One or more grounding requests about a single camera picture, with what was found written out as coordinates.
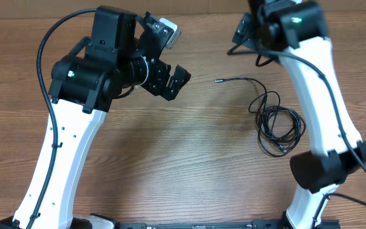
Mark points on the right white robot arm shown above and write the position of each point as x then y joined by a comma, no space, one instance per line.
295,34

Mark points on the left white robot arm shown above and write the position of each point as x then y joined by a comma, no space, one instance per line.
121,54

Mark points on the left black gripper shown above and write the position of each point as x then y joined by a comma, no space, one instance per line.
157,87

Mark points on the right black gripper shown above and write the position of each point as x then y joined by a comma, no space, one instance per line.
248,33

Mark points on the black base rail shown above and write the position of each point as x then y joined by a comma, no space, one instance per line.
202,225

